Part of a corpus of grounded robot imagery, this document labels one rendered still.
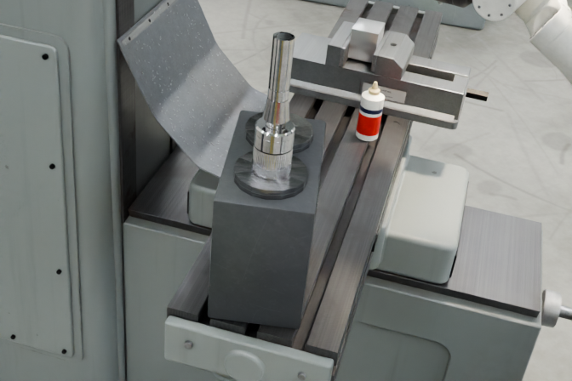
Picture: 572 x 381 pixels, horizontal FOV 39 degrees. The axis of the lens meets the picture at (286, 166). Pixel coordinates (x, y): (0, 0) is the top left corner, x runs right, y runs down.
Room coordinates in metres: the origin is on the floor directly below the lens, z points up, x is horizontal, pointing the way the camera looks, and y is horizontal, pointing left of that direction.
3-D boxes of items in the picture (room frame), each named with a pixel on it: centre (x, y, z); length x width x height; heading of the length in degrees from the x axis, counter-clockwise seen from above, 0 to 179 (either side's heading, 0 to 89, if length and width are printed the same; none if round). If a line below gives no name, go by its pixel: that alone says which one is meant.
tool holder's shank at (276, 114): (0.81, 0.02, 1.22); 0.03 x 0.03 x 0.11
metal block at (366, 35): (1.43, -0.13, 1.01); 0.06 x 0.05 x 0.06; 166
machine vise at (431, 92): (1.42, -0.16, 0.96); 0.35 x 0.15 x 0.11; 76
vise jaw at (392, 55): (1.42, -0.18, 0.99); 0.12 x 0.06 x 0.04; 166
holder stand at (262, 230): (0.86, 0.02, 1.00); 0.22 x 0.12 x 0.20; 178
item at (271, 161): (0.81, 0.02, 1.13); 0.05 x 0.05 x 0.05
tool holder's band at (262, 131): (0.81, 0.02, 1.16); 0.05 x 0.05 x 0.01
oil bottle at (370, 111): (1.26, -0.14, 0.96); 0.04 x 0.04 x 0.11
